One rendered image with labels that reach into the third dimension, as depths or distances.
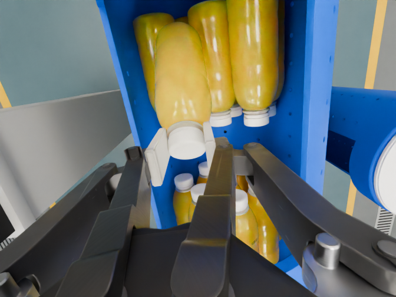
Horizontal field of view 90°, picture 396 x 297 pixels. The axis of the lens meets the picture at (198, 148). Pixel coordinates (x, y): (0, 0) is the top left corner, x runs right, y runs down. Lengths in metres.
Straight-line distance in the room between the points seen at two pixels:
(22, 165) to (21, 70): 1.16
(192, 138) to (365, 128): 0.49
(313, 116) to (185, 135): 0.13
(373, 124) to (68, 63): 1.57
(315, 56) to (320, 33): 0.02
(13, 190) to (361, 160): 0.83
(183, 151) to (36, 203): 0.59
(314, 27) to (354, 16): 1.53
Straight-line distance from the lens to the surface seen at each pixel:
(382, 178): 0.59
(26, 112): 0.75
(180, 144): 0.19
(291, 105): 0.40
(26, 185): 0.72
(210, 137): 0.15
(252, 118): 0.32
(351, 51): 1.75
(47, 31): 1.69
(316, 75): 0.23
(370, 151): 0.58
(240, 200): 0.32
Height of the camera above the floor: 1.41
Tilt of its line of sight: 70 degrees down
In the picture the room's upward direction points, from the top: 177 degrees clockwise
